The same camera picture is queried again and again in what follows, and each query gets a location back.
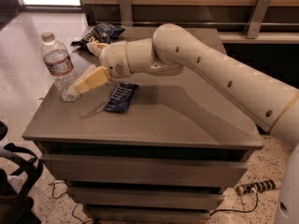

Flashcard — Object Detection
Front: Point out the metal shelf bracket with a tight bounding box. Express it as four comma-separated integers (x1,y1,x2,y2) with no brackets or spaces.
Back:
119,0,133,27
244,0,271,39

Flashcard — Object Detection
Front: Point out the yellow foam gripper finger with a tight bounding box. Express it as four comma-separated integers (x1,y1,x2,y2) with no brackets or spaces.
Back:
87,42,107,58
67,64,110,96

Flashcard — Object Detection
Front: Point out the white power strip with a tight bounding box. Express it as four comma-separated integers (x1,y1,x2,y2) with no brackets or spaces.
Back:
235,179,282,195

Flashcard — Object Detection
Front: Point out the grey drawer cabinet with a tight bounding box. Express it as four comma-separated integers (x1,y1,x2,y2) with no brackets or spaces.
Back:
21,26,264,224

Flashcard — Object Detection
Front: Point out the right metal shelf bracket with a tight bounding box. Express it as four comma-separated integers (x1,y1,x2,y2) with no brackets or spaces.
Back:
244,0,271,39

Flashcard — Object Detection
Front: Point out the left metal shelf bracket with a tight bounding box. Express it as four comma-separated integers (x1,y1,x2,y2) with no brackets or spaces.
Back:
119,0,133,27

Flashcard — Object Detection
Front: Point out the blue chip bag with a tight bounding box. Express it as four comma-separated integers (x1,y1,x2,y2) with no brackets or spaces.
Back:
71,22,125,49

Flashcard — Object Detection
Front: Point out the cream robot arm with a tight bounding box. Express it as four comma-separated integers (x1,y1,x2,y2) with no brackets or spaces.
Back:
67,23,299,224

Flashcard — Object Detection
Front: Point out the clear plastic water bottle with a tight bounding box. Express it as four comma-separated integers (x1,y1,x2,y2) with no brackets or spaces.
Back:
41,32,80,102

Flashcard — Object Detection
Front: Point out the thin black floor cable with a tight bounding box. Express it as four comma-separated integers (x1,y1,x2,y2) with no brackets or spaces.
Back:
48,179,94,224

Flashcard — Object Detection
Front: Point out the dark blue snack wrapper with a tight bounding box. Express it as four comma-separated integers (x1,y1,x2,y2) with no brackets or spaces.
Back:
104,82,139,113

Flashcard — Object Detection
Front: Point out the black power cable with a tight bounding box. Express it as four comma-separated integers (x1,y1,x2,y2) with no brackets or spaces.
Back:
209,191,259,217

